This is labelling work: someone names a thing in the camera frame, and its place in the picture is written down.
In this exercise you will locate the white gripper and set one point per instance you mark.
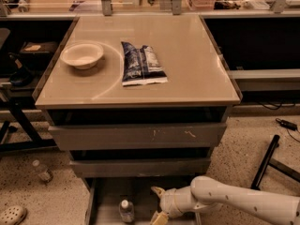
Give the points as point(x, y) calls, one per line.
point(169, 202)

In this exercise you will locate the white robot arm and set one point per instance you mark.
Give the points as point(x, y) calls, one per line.
point(205, 193)

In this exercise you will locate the middle grey drawer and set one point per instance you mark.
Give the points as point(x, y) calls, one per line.
point(139, 167)

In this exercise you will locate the bottom open grey drawer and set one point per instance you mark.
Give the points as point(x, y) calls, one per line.
point(107, 193)

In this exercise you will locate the top grey drawer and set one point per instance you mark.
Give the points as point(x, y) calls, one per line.
point(141, 136)

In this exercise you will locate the clear bottle on floor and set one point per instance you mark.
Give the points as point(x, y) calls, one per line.
point(43, 172)

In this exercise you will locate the black chair leg base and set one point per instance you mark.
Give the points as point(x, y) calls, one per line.
point(269, 161)

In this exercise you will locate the blue snack bag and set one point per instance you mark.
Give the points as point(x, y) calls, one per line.
point(141, 66)

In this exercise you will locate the white clog shoe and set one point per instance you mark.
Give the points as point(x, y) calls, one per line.
point(13, 215)

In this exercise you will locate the black power adapter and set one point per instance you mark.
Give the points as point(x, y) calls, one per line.
point(286, 124)

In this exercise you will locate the white ceramic bowl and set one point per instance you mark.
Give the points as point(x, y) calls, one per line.
point(82, 55)

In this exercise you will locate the dark box on shelf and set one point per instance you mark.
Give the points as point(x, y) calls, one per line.
point(40, 50)

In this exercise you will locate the black stand frame left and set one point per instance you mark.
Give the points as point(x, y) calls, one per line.
point(35, 142)

